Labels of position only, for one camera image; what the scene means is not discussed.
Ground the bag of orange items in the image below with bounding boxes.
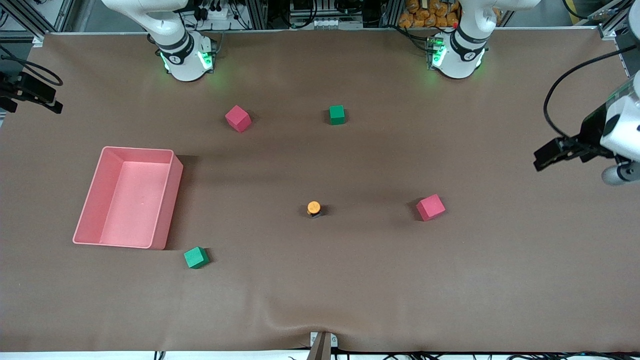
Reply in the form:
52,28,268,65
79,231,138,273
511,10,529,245
398,0,461,29

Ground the pink plastic bin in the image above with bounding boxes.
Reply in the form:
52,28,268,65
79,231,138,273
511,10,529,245
72,146,184,250

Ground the brown table mat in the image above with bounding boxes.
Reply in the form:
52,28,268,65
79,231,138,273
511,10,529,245
0,29,640,354

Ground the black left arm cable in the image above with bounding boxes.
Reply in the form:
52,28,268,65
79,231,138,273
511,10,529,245
543,45,637,147

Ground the white power strip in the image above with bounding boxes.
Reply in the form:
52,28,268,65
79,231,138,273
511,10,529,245
197,4,232,22

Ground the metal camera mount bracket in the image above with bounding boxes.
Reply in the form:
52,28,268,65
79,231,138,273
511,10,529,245
309,331,339,360

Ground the pink foam cube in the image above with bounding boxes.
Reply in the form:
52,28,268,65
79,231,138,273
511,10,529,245
416,194,446,222
224,105,252,134

